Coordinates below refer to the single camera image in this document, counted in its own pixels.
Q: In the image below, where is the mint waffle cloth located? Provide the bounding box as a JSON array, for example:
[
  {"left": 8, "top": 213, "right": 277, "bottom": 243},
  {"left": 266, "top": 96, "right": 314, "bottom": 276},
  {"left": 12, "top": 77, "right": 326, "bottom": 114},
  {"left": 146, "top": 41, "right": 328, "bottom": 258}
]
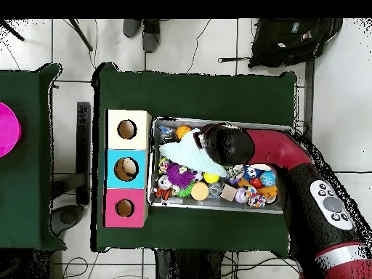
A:
[{"left": 158, "top": 127, "right": 227, "bottom": 178}]

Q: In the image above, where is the silver mesh bin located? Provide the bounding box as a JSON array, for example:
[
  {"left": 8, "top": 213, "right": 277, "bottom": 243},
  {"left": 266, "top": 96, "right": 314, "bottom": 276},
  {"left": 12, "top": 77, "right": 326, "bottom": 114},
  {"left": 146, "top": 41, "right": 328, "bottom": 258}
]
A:
[{"left": 147, "top": 116, "right": 294, "bottom": 214}]

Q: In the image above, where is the wooden box with three holes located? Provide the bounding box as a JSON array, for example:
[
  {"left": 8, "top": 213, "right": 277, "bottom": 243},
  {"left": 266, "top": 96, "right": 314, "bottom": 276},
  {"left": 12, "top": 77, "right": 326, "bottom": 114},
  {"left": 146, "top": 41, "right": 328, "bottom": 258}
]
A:
[{"left": 102, "top": 108, "right": 153, "bottom": 229}]

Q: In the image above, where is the orange toy basketball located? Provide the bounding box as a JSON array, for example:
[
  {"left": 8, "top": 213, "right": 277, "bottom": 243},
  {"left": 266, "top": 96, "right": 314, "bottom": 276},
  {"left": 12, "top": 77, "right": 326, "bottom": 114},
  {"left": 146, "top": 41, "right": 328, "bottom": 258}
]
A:
[{"left": 175, "top": 124, "right": 193, "bottom": 141}]

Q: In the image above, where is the purple spiky monster toy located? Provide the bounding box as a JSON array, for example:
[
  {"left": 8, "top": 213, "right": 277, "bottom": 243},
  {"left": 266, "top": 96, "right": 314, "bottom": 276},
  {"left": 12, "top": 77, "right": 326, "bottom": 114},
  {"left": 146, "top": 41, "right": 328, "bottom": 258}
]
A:
[{"left": 166, "top": 161, "right": 197, "bottom": 190}]

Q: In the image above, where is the clear bottle with blue label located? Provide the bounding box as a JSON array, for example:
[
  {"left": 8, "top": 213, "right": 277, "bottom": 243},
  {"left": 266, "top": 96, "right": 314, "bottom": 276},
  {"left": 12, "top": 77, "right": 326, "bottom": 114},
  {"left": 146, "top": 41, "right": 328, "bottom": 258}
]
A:
[{"left": 158, "top": 125, "right": 177, "bottom": 143}]

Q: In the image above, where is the round orange sponge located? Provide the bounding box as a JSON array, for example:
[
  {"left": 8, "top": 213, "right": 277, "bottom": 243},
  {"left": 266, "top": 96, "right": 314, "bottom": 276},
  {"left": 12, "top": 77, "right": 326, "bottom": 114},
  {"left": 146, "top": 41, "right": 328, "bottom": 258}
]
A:
[{"left": 190, "top": 181, "right": 209, "bottom": 201}]

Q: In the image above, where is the striped tiger plush toy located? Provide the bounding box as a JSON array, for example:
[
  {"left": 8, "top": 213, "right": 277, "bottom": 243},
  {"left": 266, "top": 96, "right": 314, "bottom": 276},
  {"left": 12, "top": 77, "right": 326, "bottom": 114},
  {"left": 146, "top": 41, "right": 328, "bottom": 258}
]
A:
[{"left": 150, "top": 174, "right": 175, "bottom": 202}]

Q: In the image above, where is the wooden cube block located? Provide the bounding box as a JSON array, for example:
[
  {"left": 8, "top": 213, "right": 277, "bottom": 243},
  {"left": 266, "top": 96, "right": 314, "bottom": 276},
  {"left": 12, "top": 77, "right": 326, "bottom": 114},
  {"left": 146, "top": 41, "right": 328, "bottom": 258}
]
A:
[{"left": 219, "top": 183, "right": 238, "bottom": 202}]

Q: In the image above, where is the dark green tablecloth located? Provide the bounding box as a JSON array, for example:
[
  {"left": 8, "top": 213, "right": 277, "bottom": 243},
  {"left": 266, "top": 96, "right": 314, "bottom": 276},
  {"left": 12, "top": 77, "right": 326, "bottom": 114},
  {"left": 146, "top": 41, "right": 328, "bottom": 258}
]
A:
[
  {"left": 90, "top": 62, "right": 298, "bottom": 253},
  {"left": 0, "top": 62, "right": 68, "bottom": 251}
]

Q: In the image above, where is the white toy baseball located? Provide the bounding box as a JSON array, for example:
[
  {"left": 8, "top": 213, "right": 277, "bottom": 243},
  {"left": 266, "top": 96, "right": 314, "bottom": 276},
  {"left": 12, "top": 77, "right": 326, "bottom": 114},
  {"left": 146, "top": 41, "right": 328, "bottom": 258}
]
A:
[{"left": 234, "top": 187, "right": 249, "bottom": 204}]

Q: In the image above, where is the polka dot fabric toy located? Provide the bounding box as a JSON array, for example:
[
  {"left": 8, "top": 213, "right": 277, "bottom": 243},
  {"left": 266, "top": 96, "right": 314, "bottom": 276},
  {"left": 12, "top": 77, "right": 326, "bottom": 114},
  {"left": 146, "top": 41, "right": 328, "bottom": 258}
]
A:
[{"left": 245, "top": 185, "right": 267, "bottom": 209}]

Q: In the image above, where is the blue green globe ball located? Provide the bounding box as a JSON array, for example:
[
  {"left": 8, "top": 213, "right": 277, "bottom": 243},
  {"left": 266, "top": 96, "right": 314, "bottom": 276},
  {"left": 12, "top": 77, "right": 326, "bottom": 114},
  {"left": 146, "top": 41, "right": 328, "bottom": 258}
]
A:
[{"left": 259, "top": 170, "right": 277, "bottom": 187}]

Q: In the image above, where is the black panel on stand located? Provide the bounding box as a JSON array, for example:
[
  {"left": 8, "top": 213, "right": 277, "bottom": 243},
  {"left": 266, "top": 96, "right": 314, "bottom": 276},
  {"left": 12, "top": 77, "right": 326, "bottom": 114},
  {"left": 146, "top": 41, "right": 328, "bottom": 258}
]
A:
[{"left": 49, "top": 101, "right": 92, "bottom": 237}]

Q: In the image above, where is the black backpack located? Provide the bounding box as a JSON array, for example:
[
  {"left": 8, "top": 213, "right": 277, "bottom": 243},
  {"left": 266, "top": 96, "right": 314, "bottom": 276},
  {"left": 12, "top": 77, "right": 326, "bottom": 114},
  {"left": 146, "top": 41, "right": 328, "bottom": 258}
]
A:
[{"left": 217, "top": 18, "right": 344, "bottom": 69}]

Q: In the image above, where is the black tripod leg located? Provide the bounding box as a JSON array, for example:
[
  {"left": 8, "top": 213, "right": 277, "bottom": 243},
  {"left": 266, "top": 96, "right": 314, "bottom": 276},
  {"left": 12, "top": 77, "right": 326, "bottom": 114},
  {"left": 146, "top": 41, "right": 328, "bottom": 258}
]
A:
[
  {"left": 68, "top": 18, "right": 94, "bottom": 52},
  {"left": 0, "top": 19, "right": 25, "bottom": 41}
]

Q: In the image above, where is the pink plastic bowl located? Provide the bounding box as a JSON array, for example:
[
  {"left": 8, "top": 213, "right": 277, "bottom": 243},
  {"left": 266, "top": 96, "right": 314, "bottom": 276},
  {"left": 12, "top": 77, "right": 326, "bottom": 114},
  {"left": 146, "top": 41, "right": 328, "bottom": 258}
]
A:
[{"left": 0, "top": 101, "right": 22, "bottom": 158}]

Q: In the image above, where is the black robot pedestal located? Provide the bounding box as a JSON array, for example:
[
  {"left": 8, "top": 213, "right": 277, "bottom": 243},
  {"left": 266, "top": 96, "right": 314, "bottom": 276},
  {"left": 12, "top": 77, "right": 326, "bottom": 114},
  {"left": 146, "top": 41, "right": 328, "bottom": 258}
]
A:
[{"left": 153, "top": 248, "right": 226, "bottom": 279}]

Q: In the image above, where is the grey metal rail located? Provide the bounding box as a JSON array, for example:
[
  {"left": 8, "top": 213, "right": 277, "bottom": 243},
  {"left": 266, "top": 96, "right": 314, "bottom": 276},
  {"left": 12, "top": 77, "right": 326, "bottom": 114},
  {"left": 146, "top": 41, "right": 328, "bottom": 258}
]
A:
[{"left": 302, "top": 59, "right": 315, "bottom": 140}]

